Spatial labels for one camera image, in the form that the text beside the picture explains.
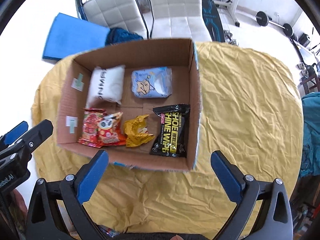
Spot right white padded chair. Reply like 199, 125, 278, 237
150, 0, 212, 42

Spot white padded chair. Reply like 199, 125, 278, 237
75, 0, 149, 39
150, 0, 212, 42

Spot cardboard box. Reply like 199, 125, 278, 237
55, 38, 201, 171

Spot black shoe shine wipes pack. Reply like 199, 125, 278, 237
150, 104, 190, 158

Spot teal blanket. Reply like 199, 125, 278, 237
299, 92, 320, 178

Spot dark blue knitted cloth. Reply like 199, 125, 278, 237
105, 28, 144, 46

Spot black blue bench pad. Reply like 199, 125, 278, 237
202, 0, 225, 42

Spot light blue tissue pack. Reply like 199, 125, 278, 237
131, 67, 172, 99

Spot left white padded chair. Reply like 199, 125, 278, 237
75, 0, 149, 39

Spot yellow tablecloth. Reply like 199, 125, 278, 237
31, 42, 303, 238

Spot orange snack packet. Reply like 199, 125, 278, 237
98, 112, 126, 146

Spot white zip pouch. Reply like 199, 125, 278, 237
86, 65, 125, 108

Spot floor barbell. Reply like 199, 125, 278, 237
255, 11, 294, 37

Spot dark wooden chair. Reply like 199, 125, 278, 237
299, 63, 319, 94

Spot small dumbbells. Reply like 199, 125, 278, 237
223, 30, 239, 46

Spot yellow wrapper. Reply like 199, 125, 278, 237
124, 114, 155, 147

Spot blue foam mat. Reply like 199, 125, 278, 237
42, 13, 110, 61

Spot red floral wipes pack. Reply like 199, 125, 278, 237
78, 108, 107, 148

